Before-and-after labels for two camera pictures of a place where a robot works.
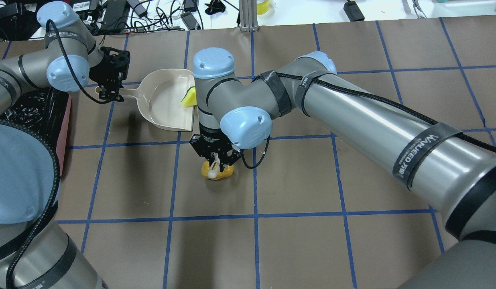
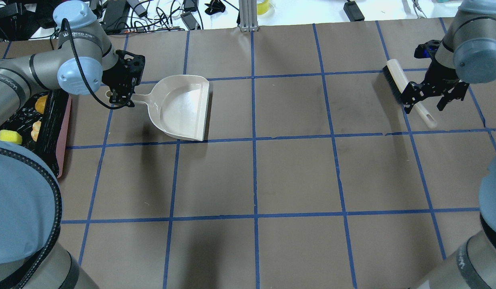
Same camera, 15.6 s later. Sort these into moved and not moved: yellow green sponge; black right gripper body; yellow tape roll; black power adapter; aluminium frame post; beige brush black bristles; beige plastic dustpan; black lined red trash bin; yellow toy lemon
Moved: beige brush black bristles; black right gripper body; yellow green sponge; beige plastic dustpan; yellow toy lemon
Not moved: black lined red trash bin; yellow tape roll; aluminium frame post; black power adapter
